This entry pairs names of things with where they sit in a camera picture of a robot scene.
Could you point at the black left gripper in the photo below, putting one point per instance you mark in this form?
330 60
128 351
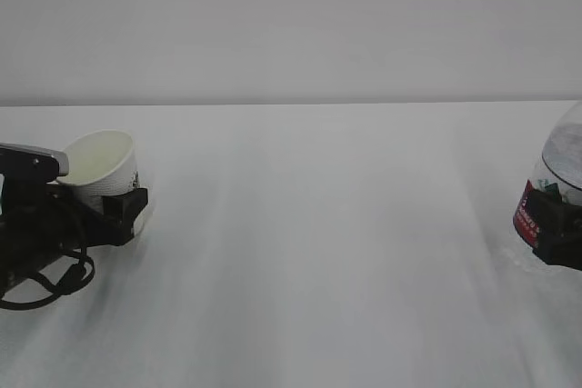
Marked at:
39 227

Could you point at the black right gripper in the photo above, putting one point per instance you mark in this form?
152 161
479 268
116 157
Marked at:
554 225

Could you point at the clear water bottle red label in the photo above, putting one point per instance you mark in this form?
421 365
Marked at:
556 175

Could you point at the white paper cup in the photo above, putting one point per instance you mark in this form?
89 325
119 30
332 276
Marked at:
102 163

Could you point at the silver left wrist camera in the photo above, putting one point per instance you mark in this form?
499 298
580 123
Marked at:
32 165

